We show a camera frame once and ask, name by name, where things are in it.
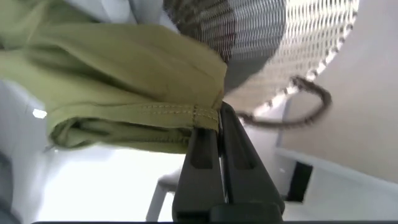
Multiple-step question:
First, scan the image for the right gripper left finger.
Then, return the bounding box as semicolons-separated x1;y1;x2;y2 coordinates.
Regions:
172;126;226;222

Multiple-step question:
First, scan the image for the white laundry basket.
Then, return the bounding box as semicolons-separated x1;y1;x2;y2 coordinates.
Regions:
163;0;360;130

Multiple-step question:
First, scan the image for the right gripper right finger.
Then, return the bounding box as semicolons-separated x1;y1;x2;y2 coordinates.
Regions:
211;101;285;222

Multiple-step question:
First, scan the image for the green long-sleeved shirt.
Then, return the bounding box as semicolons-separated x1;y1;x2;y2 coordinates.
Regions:
0;0;228;155

